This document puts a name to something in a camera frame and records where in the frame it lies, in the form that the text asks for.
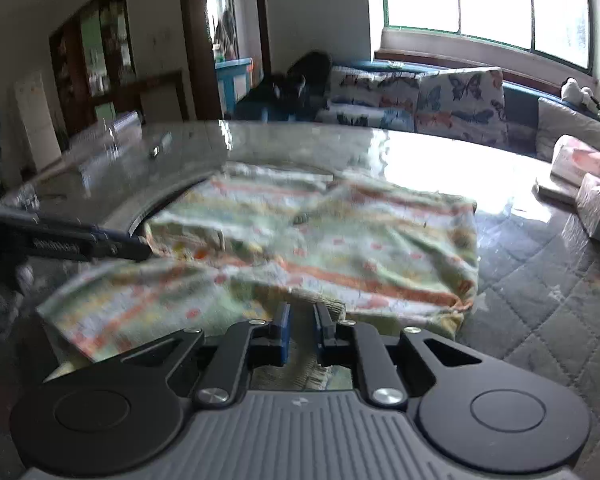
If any small metal object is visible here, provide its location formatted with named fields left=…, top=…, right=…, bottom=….
left=149, top=132, right=174, bottom=159

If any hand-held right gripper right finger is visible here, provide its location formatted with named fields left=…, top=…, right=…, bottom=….
left=313, top=302, right=482, bottom=407

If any dark wooden display cabinet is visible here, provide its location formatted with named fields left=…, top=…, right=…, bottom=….
left=47, top=0, right=137, bottom=137

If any grey cushion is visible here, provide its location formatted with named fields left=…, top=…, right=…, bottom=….
left=535, top=96, right=600, bottom=162

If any white refrigerator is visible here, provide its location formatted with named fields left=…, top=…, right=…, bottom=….
left=13, top=71, right=64, bottom=172

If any plush toy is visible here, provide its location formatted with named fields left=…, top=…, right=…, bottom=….
left=560, top=77, right=597, bottom=107

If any blue sofa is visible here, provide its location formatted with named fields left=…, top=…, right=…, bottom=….
left=325, top=59, right=600, bottom=161

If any clear plastic roll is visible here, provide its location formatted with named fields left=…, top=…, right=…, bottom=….
left=67, top=109, right=147, bottom=163

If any black bag on sofa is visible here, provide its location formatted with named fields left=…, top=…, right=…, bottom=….
left=236, top=50, right=332, bottom=124

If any butterfly print cushion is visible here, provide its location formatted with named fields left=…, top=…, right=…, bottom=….
left=314, top=65, right=423, bottom=133
left=414, top=66, right=510, bottom=147

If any blue cabinet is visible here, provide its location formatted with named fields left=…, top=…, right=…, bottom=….
left=214, top=57, right=254, bottom=113

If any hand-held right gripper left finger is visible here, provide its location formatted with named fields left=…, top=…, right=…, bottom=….
left=122, top=304, right=293, bottom=407

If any striped colourful garment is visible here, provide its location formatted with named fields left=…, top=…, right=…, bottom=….
left=36, top=161, right=481, bottom=367

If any pink wrapped tissue pack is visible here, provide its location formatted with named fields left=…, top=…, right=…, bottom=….
left=532, top=134, right=600, bottom=205

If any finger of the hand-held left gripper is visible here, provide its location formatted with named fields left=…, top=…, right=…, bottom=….
left=22, top=212, right=152, bottom=262

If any wooden framed board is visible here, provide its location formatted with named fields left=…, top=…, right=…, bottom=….
left=115, top=70, right=189, bottom=125

